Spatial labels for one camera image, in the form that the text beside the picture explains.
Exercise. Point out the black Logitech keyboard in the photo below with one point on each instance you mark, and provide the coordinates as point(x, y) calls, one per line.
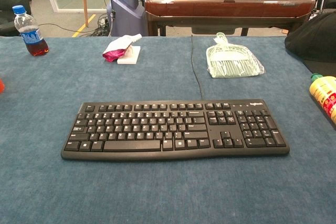
point(157, 129)

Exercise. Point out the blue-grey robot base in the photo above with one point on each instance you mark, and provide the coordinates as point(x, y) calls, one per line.
point(126, 11)

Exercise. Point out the brown mahjong table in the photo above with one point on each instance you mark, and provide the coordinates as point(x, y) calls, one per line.
point(223, 9)

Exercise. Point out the white pink snack packet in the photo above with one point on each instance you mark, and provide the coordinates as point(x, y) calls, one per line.
point(118, 47)

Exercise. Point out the white foam block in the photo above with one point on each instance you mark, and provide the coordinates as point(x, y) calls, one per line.
point(131, 57)

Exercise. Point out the green bagged dustpan brush set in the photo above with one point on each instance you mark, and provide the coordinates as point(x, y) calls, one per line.
point(231, 61)

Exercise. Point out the blue-capped soda bottle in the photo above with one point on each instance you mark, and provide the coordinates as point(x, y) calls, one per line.
point(29, 35)

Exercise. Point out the black cap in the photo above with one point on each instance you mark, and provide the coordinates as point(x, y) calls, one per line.
point(315, 40)

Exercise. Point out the yellow bottle green cap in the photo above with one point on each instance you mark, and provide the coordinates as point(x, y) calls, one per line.
point(325, 93)

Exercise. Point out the blue table cloth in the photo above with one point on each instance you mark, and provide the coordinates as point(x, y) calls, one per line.
point(157, 195)

